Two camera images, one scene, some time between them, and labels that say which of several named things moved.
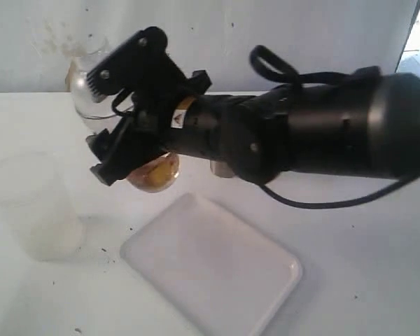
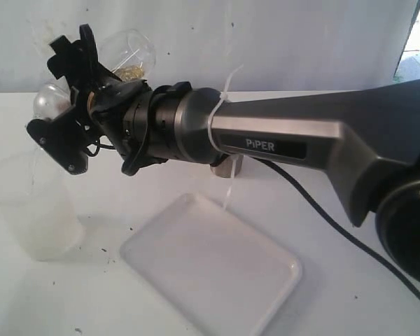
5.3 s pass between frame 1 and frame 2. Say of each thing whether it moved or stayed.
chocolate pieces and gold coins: moved
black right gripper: moved
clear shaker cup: moved
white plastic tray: stayed
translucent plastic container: stayed
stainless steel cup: stayed
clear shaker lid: moved
